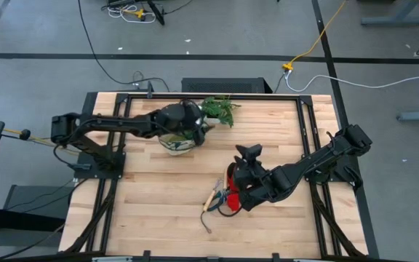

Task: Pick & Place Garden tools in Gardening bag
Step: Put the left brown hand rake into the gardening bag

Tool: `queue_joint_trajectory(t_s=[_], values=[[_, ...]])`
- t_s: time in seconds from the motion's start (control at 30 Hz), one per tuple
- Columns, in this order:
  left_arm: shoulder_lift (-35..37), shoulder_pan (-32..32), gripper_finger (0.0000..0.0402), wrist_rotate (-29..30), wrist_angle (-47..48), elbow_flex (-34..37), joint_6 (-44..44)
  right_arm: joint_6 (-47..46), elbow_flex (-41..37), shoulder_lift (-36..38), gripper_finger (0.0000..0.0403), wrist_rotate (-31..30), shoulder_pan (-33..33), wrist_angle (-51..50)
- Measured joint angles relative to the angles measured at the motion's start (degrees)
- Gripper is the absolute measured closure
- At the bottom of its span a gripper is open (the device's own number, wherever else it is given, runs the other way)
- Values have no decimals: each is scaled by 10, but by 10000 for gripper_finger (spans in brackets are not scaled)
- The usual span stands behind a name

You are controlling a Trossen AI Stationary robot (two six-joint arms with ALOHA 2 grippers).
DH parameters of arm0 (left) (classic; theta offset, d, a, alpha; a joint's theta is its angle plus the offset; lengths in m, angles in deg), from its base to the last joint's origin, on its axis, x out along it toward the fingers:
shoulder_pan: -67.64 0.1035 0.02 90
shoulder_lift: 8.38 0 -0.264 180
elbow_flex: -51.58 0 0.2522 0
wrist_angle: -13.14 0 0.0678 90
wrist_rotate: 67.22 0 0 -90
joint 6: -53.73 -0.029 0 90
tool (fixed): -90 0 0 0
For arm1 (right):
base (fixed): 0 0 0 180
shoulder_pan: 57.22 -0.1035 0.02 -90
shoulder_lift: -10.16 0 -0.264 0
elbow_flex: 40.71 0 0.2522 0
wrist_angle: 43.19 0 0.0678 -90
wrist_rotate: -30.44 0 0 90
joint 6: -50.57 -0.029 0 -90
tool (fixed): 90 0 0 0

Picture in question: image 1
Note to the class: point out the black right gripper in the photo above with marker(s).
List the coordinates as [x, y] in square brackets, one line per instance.
[255, 185]

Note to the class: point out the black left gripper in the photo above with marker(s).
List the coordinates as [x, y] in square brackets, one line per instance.
[176, 120]

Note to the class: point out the red gardening glove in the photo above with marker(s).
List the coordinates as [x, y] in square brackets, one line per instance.
[234, 203]

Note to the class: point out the cream green canvas gardening bag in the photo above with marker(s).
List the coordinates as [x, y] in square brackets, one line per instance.
[176, 148]

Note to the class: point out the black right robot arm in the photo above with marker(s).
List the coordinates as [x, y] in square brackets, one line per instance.
[322, 156]

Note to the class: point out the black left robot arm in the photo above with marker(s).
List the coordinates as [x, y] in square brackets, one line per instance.
[115, 123]

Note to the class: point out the green plant in white pot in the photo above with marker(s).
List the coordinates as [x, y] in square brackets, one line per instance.
[218, 107]

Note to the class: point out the black mesh computer case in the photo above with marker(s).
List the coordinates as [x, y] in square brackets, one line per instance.
[224, 85]

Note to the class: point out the grey T-shaped stand foot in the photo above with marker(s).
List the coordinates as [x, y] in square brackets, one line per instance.
[391, 21]

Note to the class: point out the black curved bracket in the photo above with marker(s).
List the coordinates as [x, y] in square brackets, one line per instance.
[150, 90]

